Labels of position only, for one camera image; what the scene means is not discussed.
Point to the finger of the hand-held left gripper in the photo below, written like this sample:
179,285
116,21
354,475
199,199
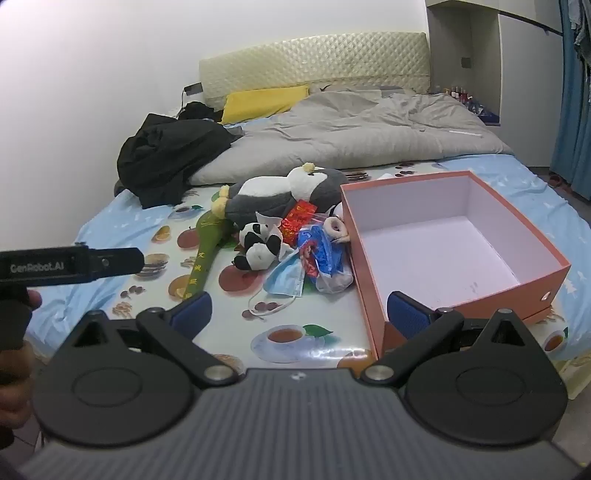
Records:
117,263

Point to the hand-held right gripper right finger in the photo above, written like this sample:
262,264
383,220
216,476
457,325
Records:
406,316

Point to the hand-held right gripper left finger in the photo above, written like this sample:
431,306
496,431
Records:
194,311

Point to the pink cardboard box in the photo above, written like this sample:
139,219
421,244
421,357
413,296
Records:
438,240

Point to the small panda plush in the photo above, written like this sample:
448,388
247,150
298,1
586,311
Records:
258,251

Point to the blue face mask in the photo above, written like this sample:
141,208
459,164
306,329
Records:
286,281

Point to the blue plastic bag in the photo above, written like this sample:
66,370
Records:
318,251

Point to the shiny red foil packet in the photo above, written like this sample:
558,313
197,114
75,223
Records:
293,229

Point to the person's left hand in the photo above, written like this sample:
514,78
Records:
14,397

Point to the fruit printed mat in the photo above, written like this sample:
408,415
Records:
240,332

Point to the green plush massage stick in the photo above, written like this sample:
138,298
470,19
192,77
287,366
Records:
205,249

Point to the black clothing pile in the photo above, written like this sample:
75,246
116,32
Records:
171,152

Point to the grey white penguin plush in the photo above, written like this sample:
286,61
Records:
263,203

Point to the small black bag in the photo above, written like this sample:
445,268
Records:
198,110

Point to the grey duvet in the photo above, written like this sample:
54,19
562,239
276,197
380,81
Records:
346,134

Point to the red slippers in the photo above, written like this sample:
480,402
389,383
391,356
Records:
556,181

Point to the yellow pillow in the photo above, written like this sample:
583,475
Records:
258,101

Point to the blue tray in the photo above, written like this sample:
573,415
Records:
487,117

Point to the row of small bottles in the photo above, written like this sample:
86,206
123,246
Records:
457,93

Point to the grey built-in cabinet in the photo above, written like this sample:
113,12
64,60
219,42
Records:
521,92

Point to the blue curtain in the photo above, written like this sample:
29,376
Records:
570,115

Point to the cream quilted headboard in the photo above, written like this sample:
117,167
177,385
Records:
314,60

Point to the hanging denim jacket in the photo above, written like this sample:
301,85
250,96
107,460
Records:
582,27

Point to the black wall charger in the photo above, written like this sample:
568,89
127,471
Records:
194,87

